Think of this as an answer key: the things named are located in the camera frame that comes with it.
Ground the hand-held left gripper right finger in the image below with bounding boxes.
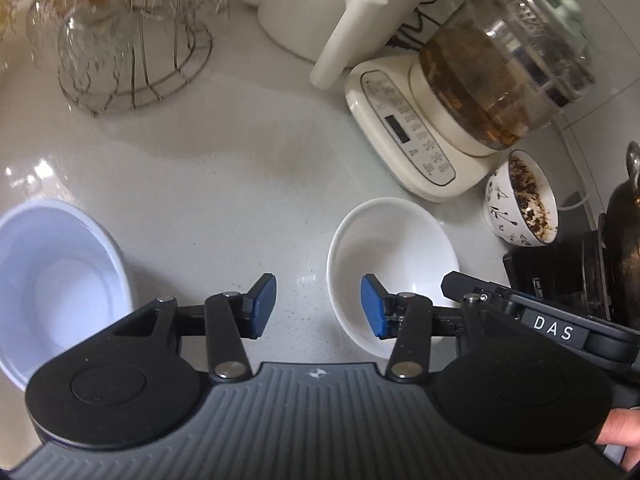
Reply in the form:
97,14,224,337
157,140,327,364
360,273,488,381

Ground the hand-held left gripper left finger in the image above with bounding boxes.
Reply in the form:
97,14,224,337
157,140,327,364
112,272,278,384

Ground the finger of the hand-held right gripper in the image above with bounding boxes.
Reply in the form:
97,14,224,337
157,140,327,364
440,270,501,306

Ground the white ceramic bowl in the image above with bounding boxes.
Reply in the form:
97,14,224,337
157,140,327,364
327,197,461,361

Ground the translucent plastic bowl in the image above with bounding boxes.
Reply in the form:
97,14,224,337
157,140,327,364
0,198,137,392

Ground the person's right hand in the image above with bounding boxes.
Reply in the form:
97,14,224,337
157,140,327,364
594,406,640,472

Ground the black patterned tea bowl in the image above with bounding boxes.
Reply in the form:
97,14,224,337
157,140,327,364
482,149,559,249

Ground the dark metal wok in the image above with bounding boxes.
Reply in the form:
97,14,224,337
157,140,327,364
602,141,640,313

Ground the cream kettle heating base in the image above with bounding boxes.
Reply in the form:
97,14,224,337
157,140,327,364
344,52,507,204

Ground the glass tea kettle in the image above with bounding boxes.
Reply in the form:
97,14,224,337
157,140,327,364
418,0,599,151

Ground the white electric kettle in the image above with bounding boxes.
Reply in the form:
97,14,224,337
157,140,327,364
243,0,452,89

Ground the white power cable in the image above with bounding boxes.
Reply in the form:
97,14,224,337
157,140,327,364
552,110,608,212

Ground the wire rack with glass cups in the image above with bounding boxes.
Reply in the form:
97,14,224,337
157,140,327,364
22,0,237,117

